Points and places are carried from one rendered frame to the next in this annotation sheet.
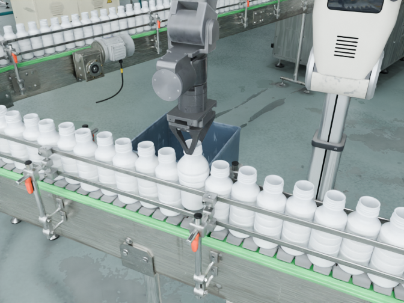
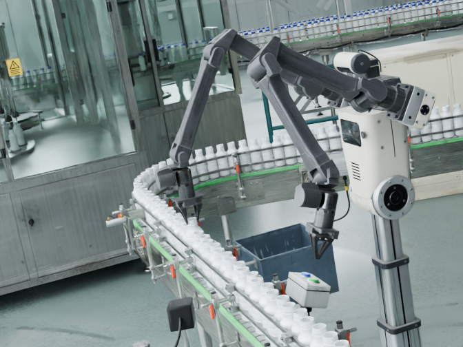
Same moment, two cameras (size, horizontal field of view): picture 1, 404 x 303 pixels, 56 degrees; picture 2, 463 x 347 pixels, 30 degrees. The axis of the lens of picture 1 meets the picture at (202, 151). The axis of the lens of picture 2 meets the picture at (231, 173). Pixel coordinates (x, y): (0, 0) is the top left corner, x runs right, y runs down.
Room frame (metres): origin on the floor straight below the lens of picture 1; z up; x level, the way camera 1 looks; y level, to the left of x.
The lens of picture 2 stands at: (-1.20, -2.32, 2.05)
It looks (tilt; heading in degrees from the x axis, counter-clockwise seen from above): 13 degrees down; 48
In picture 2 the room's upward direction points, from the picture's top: 10 degrees counter-clockwise
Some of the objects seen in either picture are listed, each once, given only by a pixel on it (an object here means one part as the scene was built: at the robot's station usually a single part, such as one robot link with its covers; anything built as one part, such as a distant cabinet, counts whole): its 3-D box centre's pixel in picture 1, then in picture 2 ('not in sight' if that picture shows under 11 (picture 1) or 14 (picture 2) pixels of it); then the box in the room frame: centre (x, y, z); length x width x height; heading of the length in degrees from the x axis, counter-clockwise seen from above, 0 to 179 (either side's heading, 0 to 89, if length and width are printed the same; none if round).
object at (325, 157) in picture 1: (320, 182); (396, 307); (1.18, -0.46, 0.74); 0.11 x 0.11 x 0.40; 65
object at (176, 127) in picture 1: (191, 131); (188, 211); (0.68, 0.02, 1.23); 0.07 x 0.07 x 0.09; 65
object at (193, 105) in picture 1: (192, 98); (186, 191); (0.69, 0.02, 1.31); 0.10 x 0.07 x 0.07; 155
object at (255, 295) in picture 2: not in sight; (261, 306); (0.41, -0.57, 1.08); 0.06 x 0.06 x 0.17
